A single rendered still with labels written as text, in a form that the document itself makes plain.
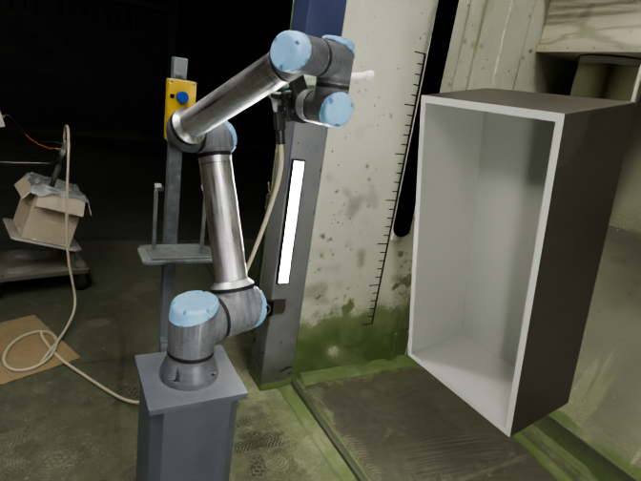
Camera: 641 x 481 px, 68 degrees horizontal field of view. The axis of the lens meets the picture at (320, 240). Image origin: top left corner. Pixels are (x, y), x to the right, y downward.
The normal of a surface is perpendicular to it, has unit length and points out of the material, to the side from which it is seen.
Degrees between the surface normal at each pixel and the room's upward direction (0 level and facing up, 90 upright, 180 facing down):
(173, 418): 90
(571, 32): 90
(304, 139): 90
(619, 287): 57
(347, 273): 90
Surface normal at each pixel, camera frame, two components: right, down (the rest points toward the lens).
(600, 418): -0.65, -0.50
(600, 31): -0.88, 0.02
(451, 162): 0.50, 0.33
